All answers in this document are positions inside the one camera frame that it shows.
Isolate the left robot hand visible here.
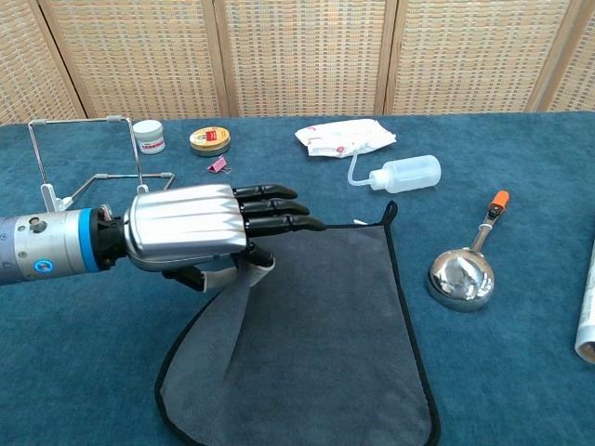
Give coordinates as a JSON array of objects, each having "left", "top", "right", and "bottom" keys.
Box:
[{"left": 121, "top": 183, "right": 327, "bottom": 294}]

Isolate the grey and blue microfibre cloth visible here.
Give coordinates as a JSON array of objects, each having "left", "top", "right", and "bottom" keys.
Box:
[{"left": 154, "top": 200, "right": 442, "bottom": 446}]

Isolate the pink binder clip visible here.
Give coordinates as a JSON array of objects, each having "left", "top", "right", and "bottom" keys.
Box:
[{"left": 206, "top": 156, "right": 232, "bottom": 177}]

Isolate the round yellow lid tin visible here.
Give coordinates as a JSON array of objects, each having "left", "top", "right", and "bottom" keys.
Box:
[{"left": 189, "top": 126, "right": 232, "bottom": 158}]

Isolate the small white jar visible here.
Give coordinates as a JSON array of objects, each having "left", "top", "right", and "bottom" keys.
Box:
[{"left": 132, "top": 119, "right": 166, "bottom": 155}]

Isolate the blue table cover cloth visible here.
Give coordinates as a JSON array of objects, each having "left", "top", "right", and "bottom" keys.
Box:
[{"left": 0, "top": 110, "right": 595, "bottom": 446}]

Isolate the woven wooden screen panel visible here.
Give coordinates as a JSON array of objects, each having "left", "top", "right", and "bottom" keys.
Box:
[
  {"left": 37, "top": 0, "right": 230, "bottom": 121},
  {"left": 0, "top": 0, "right": 88, "bottom": 126},
  {"left": 384, "top": 0, "right": 582, "bottom": 116},
  {"left": 214, "top": 0, "right": 399, "bottom": 117},
  {"left": 541, "top": 0, "right": 595, "bottom": 113}
]

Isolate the white pink printed tissue pack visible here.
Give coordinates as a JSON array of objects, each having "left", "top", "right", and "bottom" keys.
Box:
[{"left": 294, "top": 118, "right": 398, "bottom": 159}]

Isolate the translucent plastic wash bottle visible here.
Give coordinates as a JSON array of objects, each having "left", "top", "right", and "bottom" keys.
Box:
[{"left": 347, "top": 151, "right": 443, "bottom": 195}]

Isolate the rolled printed paper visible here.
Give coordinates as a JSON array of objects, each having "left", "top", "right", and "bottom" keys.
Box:
[{"left": 571, "top": 241, "right": 595, "bottom": 366}]

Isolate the wire metal stand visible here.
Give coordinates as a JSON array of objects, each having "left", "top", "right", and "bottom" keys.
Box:
[{"left": 27, "top": 115, "right": 177, "bottom": 211}]

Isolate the steel ladle orange handle tip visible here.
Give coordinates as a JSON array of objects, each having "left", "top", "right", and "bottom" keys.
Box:
[{"left": 426, "top": 190, "right": 511, "bottom": 313}]

